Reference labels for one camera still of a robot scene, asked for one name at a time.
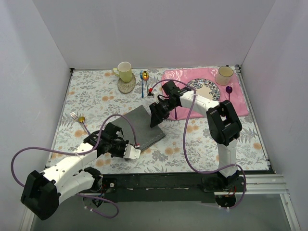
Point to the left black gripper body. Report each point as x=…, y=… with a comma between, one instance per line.
x=121, y=149

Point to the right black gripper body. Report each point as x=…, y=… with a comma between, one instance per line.
x=158, y=109

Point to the grey cloth napkin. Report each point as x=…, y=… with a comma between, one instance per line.
x=140, y=120

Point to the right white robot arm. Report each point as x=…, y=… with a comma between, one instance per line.
x=224, y=124

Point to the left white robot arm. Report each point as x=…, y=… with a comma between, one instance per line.
x=44, y=191

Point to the purple fork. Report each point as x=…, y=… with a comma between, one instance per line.
x=175, y=114

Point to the gold bowl spoon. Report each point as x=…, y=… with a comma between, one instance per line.
x=145, y=77

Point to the round woven coaster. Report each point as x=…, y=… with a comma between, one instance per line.
x=126, y=87

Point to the blue floral plate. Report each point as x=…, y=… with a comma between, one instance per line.
x=205, y=88

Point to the floral tablecloth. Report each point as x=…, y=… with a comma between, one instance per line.
x=187, y=145

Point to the yellow-green mug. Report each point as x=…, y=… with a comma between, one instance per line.
x=123, y=71

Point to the cream mug dark rim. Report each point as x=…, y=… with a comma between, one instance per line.
x=224, y=75

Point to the pink floral placemat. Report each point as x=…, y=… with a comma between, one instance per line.
x=236, y=98

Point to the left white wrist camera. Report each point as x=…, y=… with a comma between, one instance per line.
x=132, y=152

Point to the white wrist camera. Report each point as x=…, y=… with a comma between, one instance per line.
x=152, y=93
x=132, y=152

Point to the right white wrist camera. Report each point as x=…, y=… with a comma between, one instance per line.
x=152, y=93

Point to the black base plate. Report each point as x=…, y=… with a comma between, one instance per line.
x=169, y=187

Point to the gold spoon purple handle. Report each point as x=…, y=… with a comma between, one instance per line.
x=81, y=121

